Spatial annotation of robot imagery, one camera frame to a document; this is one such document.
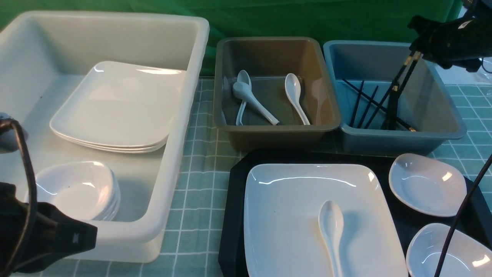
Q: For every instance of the stack of white plates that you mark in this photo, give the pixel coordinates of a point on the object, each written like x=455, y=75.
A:
x=121, y=106

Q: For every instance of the black serving tray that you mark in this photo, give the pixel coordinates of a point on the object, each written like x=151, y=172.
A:
x=231, y=257

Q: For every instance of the white ceramic spoon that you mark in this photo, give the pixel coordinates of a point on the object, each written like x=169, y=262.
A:
x=331, y=224

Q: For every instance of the green checked tablecloth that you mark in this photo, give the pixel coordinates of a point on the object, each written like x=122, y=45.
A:
x=191, y=242

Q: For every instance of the long diagonal black chopstick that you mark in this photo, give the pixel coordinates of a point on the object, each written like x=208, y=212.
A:
x=371, y=101

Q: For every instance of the stack of white bowls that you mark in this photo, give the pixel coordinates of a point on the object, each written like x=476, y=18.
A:
x=85, y=190

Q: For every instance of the large white square plate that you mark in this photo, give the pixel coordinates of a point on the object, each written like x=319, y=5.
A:
x=282, y=237

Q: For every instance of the grey-white spoon on top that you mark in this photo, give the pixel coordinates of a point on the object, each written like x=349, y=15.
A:
x=243, y=91

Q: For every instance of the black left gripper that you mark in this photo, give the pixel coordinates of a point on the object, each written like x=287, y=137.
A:
x=54, y=235

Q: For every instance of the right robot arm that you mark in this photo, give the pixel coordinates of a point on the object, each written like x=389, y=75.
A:
x=476, y=9

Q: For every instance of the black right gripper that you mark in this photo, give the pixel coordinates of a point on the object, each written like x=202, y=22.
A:
x=460, y=42

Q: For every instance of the blue plastic bin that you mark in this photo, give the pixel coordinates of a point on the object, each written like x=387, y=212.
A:
x=424, y=104

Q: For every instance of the white spoon underneath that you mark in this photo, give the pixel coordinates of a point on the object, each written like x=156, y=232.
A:
x=242, y=76

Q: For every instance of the black chopstick in bin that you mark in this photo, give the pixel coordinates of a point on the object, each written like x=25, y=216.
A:
x=366, y=110
x=355, y=110

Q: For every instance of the brown plastic bin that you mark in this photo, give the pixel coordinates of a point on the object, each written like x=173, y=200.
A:
x=268, y=60

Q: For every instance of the white bowl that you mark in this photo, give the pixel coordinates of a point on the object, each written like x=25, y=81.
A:
x=426, y=185
x=465, y=257

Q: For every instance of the white spoon in bin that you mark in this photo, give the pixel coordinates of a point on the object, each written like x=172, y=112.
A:
x=293, y=91

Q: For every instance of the large white plastic tub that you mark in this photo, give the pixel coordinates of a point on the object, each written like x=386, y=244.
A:
x=46, y=54

